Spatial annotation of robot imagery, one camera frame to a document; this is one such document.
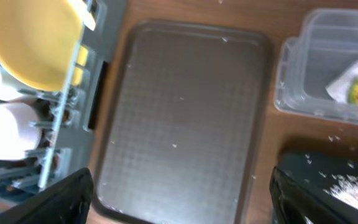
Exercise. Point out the black waste bin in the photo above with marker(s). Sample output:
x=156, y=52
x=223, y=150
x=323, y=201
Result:
x=316, y=169

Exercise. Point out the clear plastic waste bin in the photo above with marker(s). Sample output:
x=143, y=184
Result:
x=325, y=47

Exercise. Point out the grey plastic dish rack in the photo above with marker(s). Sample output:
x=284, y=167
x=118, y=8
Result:
x=65, y=115

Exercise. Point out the yellow plate with crumbs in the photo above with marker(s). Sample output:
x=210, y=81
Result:
x=37, y=39

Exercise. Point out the dark brown serving tray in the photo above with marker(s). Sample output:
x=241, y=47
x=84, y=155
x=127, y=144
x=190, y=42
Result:
x=184, y=125

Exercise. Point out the pink bowl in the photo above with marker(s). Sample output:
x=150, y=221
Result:
x=16, y=134

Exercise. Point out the white tissue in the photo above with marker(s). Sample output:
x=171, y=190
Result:
x=338, y=89

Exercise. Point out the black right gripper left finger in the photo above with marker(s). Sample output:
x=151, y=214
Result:
x=67, y=201

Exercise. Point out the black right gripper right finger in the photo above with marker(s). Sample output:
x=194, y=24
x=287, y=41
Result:
x=296, y=203

